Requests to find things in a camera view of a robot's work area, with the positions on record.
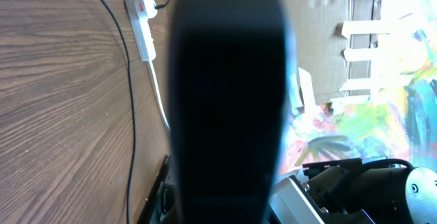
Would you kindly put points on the Samsung Galaxy smartphone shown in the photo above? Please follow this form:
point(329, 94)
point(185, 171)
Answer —
point(227, 90)

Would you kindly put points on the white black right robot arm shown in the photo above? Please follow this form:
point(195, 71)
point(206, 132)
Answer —
point(379, 191)

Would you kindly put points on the white charger plug adapter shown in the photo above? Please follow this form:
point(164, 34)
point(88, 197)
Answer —
point(145, 9)

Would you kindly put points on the white power strip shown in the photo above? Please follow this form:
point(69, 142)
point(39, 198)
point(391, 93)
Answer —
point(142, 33)

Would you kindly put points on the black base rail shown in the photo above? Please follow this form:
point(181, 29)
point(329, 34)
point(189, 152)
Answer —
point(162, 195)

